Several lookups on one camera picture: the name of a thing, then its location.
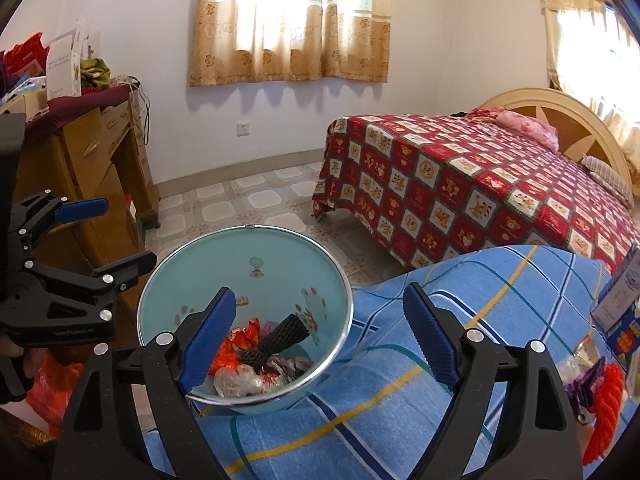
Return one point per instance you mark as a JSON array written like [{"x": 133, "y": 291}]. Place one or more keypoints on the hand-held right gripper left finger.
[{"x": 212, "y": 340}]

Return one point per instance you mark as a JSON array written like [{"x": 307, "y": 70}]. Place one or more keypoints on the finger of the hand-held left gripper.
[
  {"x": 82, "y": 210},
  {"x": 125, "y": 267}
]

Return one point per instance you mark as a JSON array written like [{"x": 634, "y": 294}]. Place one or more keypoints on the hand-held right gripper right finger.
[{"x": 435, "y": 340}]

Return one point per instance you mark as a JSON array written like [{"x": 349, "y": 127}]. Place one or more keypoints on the translucent red plastic bag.
[{"x": 240, "y": 345}]

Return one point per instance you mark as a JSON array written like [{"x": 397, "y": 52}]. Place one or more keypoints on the clear plastic bag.
[{"x": 240, "y": 382}]

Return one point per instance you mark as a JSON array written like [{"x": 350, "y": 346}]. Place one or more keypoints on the black foam net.
[{"x": 280, "y": 340}]

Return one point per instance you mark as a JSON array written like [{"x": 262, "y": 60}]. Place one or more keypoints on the teal waste bin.
[{"x": 280, "y": 270}]

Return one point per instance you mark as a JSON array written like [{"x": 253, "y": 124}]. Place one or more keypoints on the purple wrapper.
[{"x": 587, "y": 385}]

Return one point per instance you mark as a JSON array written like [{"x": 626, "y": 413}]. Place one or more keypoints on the red foam net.
[{"x": 607, "y": 410}]

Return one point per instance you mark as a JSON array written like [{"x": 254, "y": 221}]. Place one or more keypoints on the person's left hand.
[{"x": 31, "y": 360}]

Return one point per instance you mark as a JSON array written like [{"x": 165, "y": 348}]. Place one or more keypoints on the wooden dresser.
[{"x": 85, "y": 170}]

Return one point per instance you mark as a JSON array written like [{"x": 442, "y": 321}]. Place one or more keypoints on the blue plaid tablecloth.
[{"x": 500, "y": 280}]

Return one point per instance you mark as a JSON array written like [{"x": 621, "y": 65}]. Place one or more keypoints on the maroon cloth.
[{"x": 90, "y": 97}]

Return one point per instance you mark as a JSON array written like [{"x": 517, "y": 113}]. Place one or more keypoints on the cardboard box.
[{"x": 25, "y": 102}]

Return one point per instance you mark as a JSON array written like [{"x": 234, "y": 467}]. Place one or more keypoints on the green floral cloth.
[{"x": 96, "y": 72}]

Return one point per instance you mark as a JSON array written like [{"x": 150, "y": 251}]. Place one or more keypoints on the white paper box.
[{"x": 62, "y": 70}]

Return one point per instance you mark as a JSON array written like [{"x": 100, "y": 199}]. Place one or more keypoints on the bed with red checkered bedspread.
[{"x": 450, "y": 185}]

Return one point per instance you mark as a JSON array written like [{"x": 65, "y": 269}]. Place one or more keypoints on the red gift bags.
[{"x": 25, "y": 52}]

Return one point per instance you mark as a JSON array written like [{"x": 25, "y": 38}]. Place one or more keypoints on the blue carton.
[{"x": 627, "y": 340}]

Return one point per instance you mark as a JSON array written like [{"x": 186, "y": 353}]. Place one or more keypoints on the white tall box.
[{"x": 622, "y": 290}]

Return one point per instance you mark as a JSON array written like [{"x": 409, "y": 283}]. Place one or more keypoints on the red cloth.
[{"x": 487, "y": 113}]

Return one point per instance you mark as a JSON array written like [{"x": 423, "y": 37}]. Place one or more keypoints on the pink floral pillow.
[{"x": 530, "y": 127}]

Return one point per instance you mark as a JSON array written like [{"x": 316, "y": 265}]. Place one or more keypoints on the striped pillow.
[{"x": 607, "y": 175}]

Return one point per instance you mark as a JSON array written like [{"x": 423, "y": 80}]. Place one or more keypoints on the cream wooden headboard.
[{"x": 575, "y": 125}]

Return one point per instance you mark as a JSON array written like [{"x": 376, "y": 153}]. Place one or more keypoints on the white wall socket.
[{"x": 242, "y": 129}]

